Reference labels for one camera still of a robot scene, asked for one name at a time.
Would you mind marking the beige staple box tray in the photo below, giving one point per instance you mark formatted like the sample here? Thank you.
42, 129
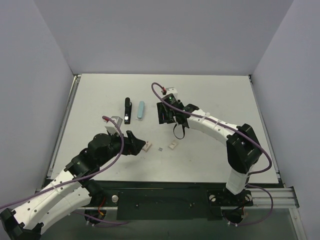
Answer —
173, 145

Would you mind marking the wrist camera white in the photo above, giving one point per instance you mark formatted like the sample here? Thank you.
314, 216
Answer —
112, 124
171, 90

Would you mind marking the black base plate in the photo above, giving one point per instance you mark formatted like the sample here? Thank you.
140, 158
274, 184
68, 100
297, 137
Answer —
142, 200

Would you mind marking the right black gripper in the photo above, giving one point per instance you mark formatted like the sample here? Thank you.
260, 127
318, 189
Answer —
164, 115

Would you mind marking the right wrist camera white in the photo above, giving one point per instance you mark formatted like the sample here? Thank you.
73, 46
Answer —
171, 90

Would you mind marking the staple box with red label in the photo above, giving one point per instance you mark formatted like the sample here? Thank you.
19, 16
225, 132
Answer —
147, 146

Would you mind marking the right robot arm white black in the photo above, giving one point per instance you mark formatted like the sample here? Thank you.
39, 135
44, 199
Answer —
241, 141

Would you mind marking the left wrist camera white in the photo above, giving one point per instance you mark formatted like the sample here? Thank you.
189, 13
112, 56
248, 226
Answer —
112, 124

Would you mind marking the light blue white stapler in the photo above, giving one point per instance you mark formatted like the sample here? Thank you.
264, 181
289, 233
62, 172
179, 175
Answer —
140, 111

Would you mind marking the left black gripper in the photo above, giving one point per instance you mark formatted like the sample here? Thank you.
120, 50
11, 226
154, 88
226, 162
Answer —
129, 144

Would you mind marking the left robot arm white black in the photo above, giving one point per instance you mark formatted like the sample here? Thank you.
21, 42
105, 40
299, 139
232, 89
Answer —
74, 187

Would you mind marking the black stapler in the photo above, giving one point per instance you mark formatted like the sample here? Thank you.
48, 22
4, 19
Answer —
127, 111

